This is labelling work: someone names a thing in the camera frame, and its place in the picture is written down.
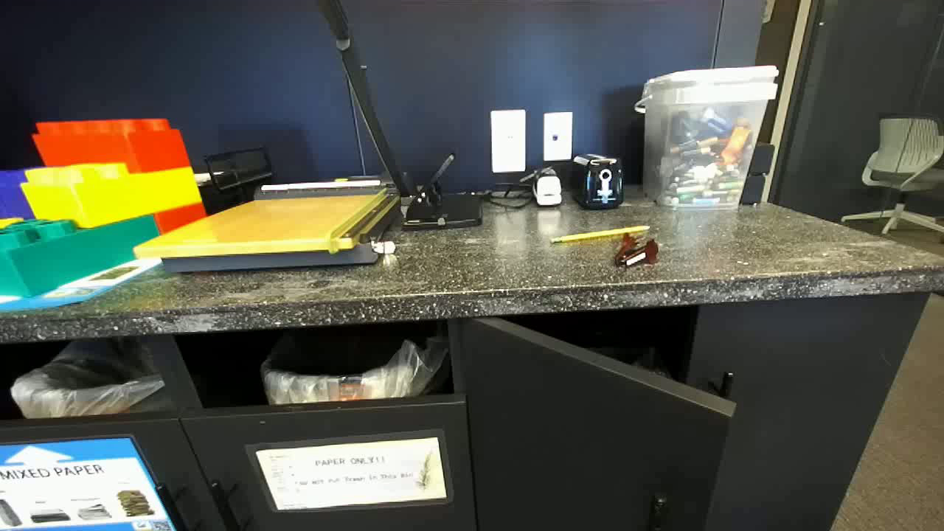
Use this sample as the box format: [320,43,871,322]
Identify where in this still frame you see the black counter cabinet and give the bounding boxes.
[0,289,931,531]

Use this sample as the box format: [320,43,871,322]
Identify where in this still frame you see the black closed cabinet door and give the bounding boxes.
[688,291,930,531]

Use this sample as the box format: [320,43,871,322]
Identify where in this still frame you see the black wire mesh organizer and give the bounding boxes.
[199,145,278,213]

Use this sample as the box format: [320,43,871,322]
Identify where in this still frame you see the black pencil sharpener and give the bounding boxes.
[570,151,627,213]

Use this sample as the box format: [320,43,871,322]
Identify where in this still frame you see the white office chair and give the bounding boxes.
[841,115,944,238]

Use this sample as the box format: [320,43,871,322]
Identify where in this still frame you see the small white wall plate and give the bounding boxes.
[539,108,577,164]

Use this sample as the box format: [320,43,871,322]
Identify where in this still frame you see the yellow plastic tray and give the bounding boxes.
[18,161,205,233]

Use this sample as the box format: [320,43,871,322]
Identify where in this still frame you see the blue plastic tray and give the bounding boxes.
[0,167,36,223]

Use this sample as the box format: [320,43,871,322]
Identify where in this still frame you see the white trash bag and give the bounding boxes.
[6,338,170,422]
[257,334,449,409]

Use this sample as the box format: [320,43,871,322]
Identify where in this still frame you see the green plastic tray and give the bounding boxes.
[0,214,163,300]

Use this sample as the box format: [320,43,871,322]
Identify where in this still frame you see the clear plastic lidded bin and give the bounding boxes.
[633,62,782,213]

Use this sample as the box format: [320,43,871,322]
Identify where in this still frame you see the white paper only label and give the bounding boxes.
[248,429,450,517]

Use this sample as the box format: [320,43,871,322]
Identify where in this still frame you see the blue mixed paper sign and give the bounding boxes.
[0,434,180,531]

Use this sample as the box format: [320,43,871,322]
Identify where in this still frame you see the large white wall plate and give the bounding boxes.
[486,105,530,177]

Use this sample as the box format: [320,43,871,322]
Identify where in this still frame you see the yellow paper cutter board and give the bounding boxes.
[133,177,403,276]

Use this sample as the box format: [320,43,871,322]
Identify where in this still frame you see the yellow pencil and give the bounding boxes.
[549,222,654,247]

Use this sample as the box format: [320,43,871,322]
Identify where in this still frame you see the black cabinet door ajar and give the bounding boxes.
[456,316,738,531]

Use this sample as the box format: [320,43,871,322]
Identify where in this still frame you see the small red clip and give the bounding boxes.
[611,229,664,270]

